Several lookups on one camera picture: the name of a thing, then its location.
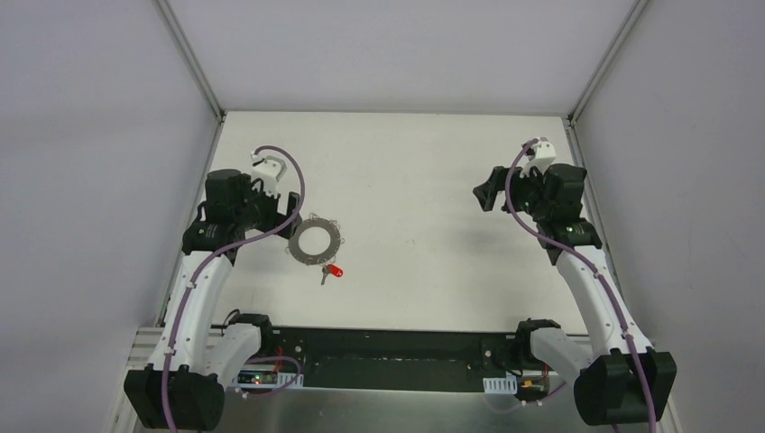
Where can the aluminium frame rail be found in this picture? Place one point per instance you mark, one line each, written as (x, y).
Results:
(147, 338)

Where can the left white cable duct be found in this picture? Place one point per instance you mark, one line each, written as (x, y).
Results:
(257, 380)

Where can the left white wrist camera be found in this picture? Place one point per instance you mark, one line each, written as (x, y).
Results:
(266, 173)

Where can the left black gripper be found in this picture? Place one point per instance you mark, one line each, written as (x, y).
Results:
(287, 212)

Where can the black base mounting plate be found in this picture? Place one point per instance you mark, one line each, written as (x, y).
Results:
(394, 360)

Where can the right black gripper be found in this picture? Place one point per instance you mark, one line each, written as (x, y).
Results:
(502, 190)

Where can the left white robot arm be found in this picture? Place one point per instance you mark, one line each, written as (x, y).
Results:
(183, 384)

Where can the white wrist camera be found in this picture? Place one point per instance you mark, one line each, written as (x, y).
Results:
(541, 153)
(266, 173)

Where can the right white cable duct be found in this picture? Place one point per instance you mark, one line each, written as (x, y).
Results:
(506, 385)

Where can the metal key ring disc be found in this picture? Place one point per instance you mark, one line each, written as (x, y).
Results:
(316, 241)

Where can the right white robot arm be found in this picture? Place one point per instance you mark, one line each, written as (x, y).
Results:
(622, 378)

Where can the red tagged key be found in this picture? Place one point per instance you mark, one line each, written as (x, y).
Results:
(330, 269)

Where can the white cable duct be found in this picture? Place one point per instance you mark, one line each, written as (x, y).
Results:
(506, 385)
(257, 380)

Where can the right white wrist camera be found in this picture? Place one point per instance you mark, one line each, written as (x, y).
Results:
(541, 153)

